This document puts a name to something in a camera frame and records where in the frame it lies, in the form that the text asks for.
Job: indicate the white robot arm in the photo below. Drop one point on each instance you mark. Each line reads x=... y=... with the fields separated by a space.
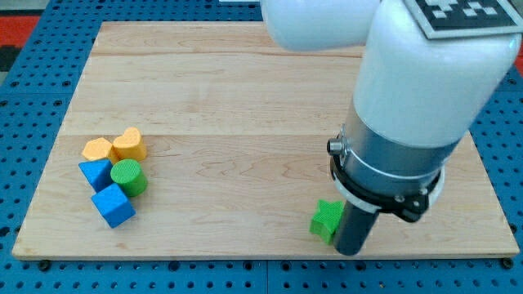
x=428 y=69

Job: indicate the wooden board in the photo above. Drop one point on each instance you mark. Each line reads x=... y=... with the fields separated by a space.
x=235 y=129

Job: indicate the green star block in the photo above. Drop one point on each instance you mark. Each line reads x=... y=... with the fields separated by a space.
x=325 y=220

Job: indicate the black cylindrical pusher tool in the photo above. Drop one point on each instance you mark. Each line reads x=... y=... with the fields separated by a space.
x=353 y=229

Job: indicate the yellow heart block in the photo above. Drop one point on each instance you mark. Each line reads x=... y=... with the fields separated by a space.
x=130 y=145

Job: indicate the green cylinder block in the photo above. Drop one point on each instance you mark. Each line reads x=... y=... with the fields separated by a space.
x=129 y=176

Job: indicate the blue cube block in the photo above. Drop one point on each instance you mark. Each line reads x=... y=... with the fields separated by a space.
x=113 y=205

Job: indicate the yellow hexagon block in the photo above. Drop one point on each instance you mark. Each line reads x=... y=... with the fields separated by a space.
x=98 y=149

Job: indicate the blue triangle block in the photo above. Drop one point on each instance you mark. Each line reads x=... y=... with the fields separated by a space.
x=97 y=173

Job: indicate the black white fiducial marker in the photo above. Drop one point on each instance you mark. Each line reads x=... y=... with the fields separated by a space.
x=440 y=19

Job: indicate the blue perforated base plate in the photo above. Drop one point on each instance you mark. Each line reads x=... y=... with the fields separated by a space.
x=44 y=47

